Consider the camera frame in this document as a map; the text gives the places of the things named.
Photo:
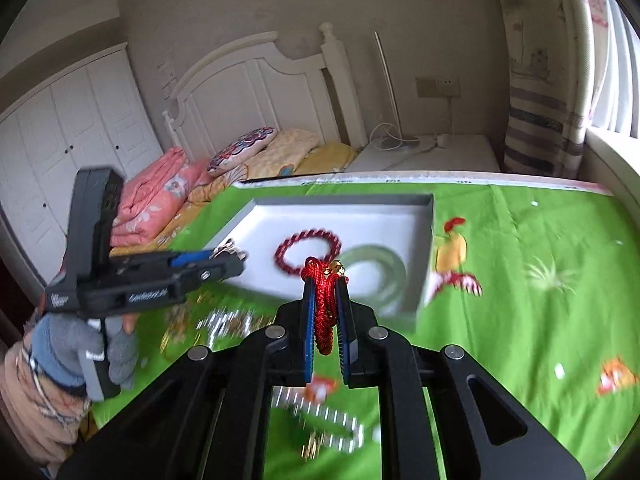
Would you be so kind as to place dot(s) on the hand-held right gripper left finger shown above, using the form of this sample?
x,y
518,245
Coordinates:
x,y
309,332

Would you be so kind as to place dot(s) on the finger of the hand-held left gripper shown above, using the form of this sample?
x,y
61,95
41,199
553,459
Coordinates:
x,y
210,275
187,259

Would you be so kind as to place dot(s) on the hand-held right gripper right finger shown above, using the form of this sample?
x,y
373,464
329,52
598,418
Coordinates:
x,y
344,332

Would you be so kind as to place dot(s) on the grey jewelry tray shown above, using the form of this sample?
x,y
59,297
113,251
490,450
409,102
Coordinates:
x,y
380,220

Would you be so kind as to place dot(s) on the gold floral brooch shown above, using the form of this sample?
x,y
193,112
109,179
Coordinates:
x,y
309,451

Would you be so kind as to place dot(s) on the person's left hand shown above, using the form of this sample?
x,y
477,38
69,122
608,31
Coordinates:
x,y
60,345

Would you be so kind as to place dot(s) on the pink floral quilt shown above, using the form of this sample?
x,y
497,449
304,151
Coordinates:
x,y
155,190

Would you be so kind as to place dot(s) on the pale green jade bangle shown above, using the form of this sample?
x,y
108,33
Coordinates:
x,y
397,272

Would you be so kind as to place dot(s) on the white wardrobe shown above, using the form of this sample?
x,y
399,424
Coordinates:
x,y
65,135

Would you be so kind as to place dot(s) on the round patterned pillow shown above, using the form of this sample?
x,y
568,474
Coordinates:
x,y
240,150

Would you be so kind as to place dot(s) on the pale yellow quilt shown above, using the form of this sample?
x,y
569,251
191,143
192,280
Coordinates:
x,y
285,152

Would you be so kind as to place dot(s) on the yellow pillow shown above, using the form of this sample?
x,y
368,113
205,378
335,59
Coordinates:
x,y
325,157

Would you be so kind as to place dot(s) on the white bed headboard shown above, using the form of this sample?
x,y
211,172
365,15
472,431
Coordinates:
x,y
250,90

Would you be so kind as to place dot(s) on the green printed cloth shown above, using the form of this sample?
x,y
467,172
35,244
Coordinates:
x,y
525,285

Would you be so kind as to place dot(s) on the white nightstand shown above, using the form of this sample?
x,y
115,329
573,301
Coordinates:
x,y
460,155

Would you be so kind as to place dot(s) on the white power plug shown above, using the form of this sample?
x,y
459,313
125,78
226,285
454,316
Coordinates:
x,y
442,140

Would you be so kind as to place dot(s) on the striped printed curtain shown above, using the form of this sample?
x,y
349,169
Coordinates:
x,y
540,110

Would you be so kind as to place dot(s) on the white window sill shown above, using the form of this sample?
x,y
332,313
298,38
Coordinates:
x,y
615,160

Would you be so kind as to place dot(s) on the sheer white curtain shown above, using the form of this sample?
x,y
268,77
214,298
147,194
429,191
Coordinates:
x,y
617,70

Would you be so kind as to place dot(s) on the wall socket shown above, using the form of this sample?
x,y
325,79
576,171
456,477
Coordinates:
x,y
437,87

